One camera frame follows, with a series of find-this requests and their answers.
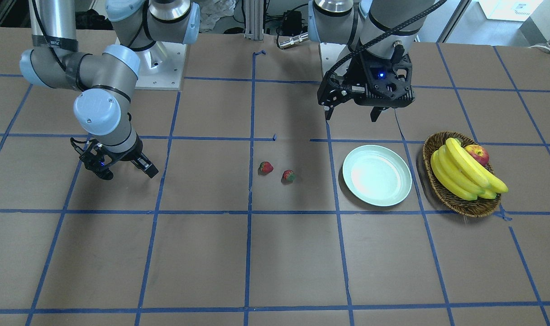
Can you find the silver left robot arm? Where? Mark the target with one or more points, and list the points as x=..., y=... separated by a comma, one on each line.
x=383, y=28

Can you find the red strawberry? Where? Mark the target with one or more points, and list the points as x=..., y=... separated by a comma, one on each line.
x=265, y=167
x=288, y=176

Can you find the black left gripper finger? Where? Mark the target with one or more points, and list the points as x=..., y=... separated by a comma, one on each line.
x=375, y=113
x=329, y=109

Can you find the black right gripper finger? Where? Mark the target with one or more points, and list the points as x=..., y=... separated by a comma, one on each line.
x=143, y=163

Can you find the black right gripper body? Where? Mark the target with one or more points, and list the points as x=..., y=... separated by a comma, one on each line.
x=122, y=156

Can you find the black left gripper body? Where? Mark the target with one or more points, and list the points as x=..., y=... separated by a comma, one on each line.
x=359, y=72

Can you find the red apple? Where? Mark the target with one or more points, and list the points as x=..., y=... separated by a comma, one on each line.
x=479, y=153

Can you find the aluminium frame post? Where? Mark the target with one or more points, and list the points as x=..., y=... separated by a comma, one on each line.
x=254, y=13

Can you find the brown wicker basket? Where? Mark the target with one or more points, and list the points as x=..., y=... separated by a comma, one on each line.
x=437, y=193

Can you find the yellow banana bunch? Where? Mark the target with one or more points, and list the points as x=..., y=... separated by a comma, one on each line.
x=462, y=175

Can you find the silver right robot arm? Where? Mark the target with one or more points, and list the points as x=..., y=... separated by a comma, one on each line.
x=106, y=82

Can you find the pale green plate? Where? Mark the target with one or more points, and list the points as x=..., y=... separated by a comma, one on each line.
x=377, y=175

